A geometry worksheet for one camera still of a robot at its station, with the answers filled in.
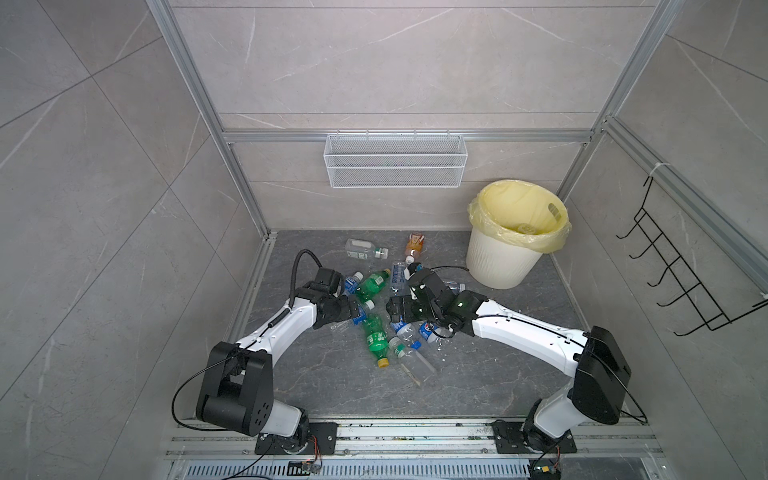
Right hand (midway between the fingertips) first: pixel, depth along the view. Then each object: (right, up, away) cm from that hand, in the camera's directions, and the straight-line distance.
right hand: (399, 303), depth 82 cm
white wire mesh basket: (-1, +46, +19) cm, 50 cm away
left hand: (-17, -2, +8) cm, 19 cm away
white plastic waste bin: (+32, +10, +11) cm, 35 cm away
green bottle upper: (-8, +3, +16) cm, 18 cm away
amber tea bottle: (+7, +18, +29) cm, 35 cm away
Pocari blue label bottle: (-11, -6, +9) cm, 15 cm away
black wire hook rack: (+64, +6, -18) cm, 66 cm away
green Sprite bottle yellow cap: (-7, -9, +7) cm, 13 cm away
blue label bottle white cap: (-15, +4, +16) cm, 22 cm away
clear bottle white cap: (+20, +3, +17) cm, 26 cm away
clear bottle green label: (-12, +16, +29) cm, 36 cm away
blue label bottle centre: (+3, -10, +6) cm, 12 cm away
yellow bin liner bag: (+42, +28, +18) cm, 54 cm away
